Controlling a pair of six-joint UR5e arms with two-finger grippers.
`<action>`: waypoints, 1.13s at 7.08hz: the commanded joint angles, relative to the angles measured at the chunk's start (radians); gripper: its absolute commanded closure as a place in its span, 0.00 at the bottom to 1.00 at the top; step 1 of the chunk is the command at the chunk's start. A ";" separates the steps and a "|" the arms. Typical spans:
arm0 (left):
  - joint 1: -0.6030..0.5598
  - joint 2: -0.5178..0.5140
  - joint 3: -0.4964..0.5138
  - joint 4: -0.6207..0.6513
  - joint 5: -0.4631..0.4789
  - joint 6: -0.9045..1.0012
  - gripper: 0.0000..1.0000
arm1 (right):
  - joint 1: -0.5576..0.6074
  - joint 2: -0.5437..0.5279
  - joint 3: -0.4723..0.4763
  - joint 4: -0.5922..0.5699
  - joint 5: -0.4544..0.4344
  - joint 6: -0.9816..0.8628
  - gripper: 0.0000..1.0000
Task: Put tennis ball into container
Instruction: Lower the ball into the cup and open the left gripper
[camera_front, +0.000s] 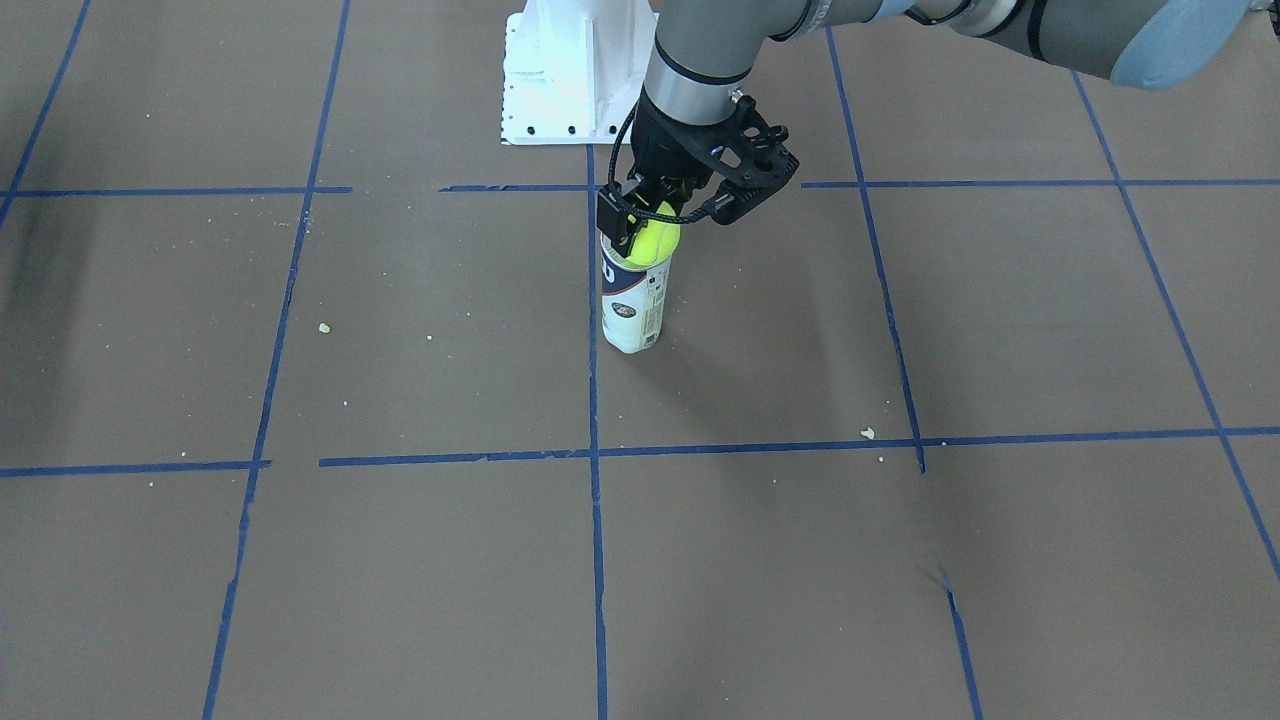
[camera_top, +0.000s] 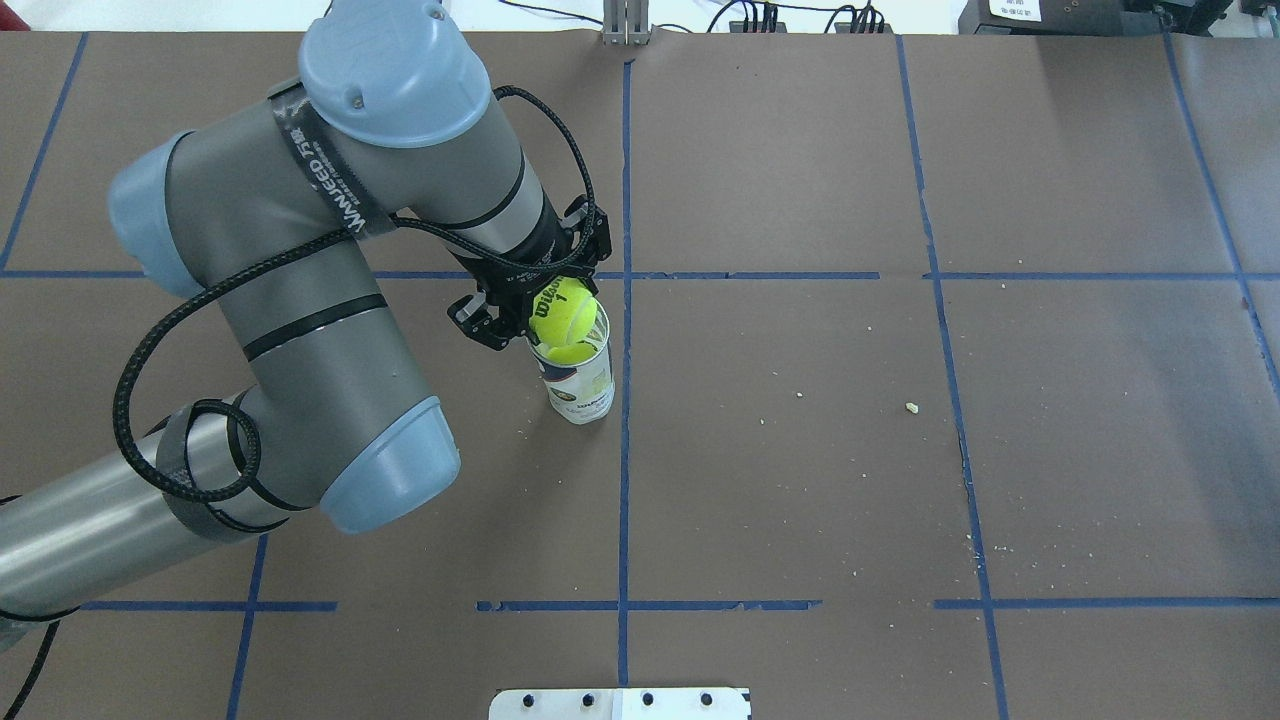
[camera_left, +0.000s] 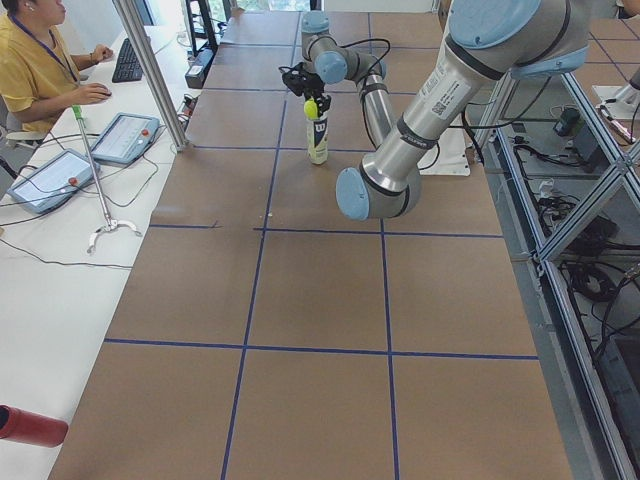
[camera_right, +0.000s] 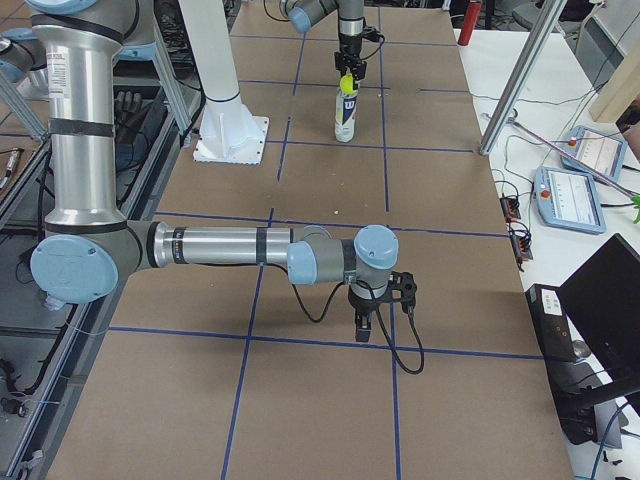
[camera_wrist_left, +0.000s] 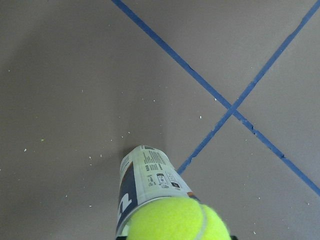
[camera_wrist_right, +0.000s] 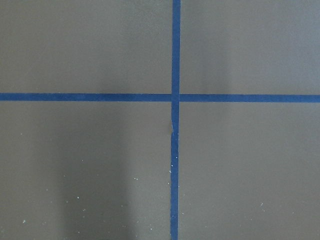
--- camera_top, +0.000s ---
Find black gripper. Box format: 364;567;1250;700
447;225;598;351

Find yellow Wilson tennis ball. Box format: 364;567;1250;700
527;277;599;347

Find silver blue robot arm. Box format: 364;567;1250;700
1;1;612;648

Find tennis ball inside can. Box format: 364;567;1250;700
544;340;600;366

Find clear tennis ball can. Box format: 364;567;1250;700
530;304;614;425

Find aluminium frame post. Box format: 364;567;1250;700
602;0;653;47

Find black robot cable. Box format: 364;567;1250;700
0;85;602;720

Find white camera stand base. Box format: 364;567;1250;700
488;685;753;719

